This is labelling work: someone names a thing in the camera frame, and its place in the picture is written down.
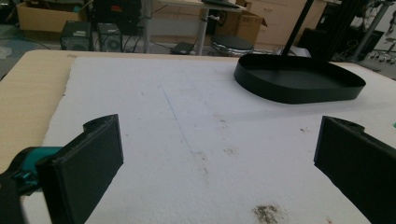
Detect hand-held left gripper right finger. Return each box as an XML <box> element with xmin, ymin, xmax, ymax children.
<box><xmin>313</xmin><ymin>115</ymin><xmax>396</xmax><ymax>224</ymax></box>

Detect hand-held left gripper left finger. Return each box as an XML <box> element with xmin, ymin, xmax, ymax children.
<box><xmin>35</xmin><ymin>113</ymin><xmax>124</xmax><ymax>224</ymax></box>

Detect black oval tray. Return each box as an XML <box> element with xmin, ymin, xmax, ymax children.
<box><xmin>233</xmin><ymin>0</ymin><xmax>367</xmax><ymax>105</ymax></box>

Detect white foam mat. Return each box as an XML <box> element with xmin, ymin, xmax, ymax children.
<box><xmin>21</xmin><ymin>55</ymin><xmax>396</xmax><ymax>224</ymax></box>

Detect black computer tower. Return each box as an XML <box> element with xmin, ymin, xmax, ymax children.
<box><xmin>60</xmin><ymin>21</ymin><xmax>93</xmax><ymax>51</ymax></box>

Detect grey computer tower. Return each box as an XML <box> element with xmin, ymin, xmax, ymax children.
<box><xmin>96</xmin><ymin>22</ymin><xmax>123</xmax><ymax>53</ymax></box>

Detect grey metal stand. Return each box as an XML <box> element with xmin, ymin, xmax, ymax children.
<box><xmin>349</xmin><ymin>0</ymin><xmax>396</xmax><ymax>63</ymax></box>

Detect open cardboard box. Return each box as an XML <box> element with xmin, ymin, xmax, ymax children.
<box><xmin>16</xmin><ymin>1</ymin><xmax>88</xmax><ymax>34</ymax></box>

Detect beige cabinet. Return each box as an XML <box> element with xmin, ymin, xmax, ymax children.
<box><xmin>246</xmin><ymin>0</ymin><xmax>328</xmax><ymax>46</ymax></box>

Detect black round stool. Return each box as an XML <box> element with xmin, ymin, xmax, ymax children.
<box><xmin>210</xmin><ymin>35</ymin><xmax>255</xmax><ymax>57</ymax></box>

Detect large cardboard box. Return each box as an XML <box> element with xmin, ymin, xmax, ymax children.
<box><xmin>218</xmin><ymin>10</ymin><xmax>268</xmax><ymax>47</ymax></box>

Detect white desk with metal leg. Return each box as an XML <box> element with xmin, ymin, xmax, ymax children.
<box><xmin>141</xmin><ymin>0</ymin><xmax>248</xmax><ymax>56</ymax></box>

